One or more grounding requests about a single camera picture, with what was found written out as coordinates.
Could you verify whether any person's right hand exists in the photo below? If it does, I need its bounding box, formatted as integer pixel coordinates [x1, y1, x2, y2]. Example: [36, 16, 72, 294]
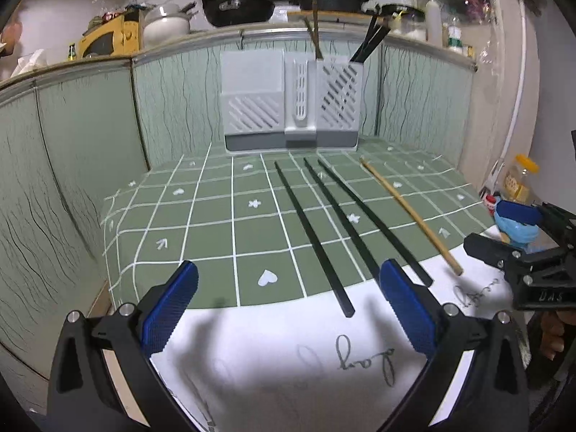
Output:
[537, 310, 566, 361]

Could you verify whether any wooden cutting board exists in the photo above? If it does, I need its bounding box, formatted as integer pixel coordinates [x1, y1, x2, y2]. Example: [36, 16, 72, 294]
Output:
[287, 9, 375, 18]

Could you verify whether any black pressure cooker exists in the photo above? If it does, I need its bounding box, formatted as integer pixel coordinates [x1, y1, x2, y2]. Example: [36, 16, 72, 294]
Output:
[380, 4, 426, 21]

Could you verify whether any yellow microwave oven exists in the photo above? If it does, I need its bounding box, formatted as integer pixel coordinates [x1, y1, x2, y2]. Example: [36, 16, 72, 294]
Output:
[78, 11, 144, 59]

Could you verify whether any white plastic bag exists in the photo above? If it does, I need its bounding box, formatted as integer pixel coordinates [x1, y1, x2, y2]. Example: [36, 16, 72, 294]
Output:
[9, 51, 49, 78]

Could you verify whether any white plastic utensil holder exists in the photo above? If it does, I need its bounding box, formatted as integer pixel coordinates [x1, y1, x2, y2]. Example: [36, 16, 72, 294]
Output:
[220, 49, 364, 153]

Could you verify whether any blue plastic toy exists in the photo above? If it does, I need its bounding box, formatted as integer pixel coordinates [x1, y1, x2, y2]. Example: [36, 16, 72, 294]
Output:
[494, 216, 539, 249]

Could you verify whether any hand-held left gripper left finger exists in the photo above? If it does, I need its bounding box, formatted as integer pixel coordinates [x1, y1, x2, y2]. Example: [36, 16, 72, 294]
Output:
[46, 260, 201, 432]

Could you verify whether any dark brown wooden chopstick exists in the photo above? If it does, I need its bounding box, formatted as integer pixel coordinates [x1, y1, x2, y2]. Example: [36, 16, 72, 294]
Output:
[304, 17, 323, 60]
[312, 0, 322, 60]

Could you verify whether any white squeeze bottle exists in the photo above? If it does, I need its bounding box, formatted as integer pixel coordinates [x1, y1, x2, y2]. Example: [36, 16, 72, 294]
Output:
[425, 0, 444, 48]

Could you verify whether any clear container with white powder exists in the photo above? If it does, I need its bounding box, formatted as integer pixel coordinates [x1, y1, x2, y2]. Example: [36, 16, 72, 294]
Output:
[402, 13, 428, 41]

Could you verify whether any white cooking pot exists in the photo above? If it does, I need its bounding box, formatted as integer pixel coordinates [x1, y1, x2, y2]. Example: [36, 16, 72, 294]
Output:
[143, 3, 190, 48]

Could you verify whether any black wok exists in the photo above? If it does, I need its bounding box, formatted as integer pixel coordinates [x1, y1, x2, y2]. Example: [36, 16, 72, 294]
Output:
[204, 0, 275, 28]

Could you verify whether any green label plastic bottle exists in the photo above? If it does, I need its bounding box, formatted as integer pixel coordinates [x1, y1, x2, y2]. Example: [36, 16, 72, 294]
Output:
[447, 22, 464, 55]

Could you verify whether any white wall pipe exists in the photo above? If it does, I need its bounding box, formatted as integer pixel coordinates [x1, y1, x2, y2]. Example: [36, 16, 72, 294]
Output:
[496, 0, 541, 190]

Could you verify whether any green checkered tablecloth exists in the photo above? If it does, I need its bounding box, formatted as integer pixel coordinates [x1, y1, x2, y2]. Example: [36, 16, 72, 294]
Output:
[101, 139, 534, 432]

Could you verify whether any black cast iron pot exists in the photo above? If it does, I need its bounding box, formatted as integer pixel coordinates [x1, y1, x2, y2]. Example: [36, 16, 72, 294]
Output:
[299, 0, 375, 14]

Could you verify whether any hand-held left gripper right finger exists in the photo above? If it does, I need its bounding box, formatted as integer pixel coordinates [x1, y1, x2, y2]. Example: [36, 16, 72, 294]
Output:
[378, 258, 531, 432]

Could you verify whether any light wooden chopstick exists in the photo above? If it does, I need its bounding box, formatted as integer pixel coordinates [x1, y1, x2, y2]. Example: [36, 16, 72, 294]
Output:
[360, 157, 464, 276]

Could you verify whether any yellow lidded jar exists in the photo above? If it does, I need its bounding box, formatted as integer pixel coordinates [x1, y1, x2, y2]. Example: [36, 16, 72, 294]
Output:
[503, 155, 540, 203]

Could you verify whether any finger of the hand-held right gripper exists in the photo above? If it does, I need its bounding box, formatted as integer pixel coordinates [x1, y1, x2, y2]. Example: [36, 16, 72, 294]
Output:
[463, 233, 528, 271]
[496, 200, 559, 231]

